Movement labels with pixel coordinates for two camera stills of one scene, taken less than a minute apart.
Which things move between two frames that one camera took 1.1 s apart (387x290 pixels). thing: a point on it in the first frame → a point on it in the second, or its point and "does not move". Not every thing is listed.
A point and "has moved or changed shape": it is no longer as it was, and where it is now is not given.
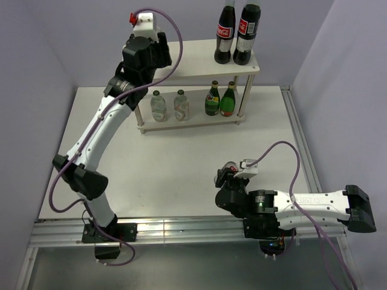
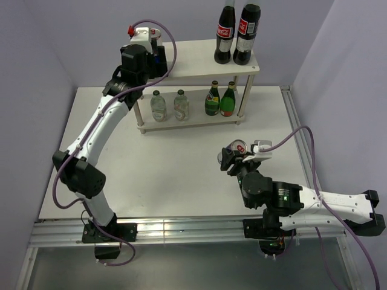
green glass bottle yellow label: x=212 y=100 does not move
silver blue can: x=233 y=166 has moved or changed shape
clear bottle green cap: x=181 y=106 does not move
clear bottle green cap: x=158 y=107 does not move
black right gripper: x=223 y=175 → x=228 y=158
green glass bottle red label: x=228 y=103 does not move
